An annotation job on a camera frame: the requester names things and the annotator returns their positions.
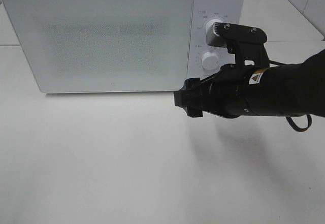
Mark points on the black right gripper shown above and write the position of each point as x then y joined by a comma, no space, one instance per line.
227,89

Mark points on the white timer knob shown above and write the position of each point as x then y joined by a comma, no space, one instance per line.
210,61

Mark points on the white microwave door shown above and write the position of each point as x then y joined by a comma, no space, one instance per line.
104,45

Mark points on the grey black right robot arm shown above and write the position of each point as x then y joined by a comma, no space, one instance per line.
251,86

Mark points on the white upper power knob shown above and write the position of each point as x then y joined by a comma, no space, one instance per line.
213,20

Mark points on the white microwave oven body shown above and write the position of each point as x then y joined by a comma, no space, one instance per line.
215,3

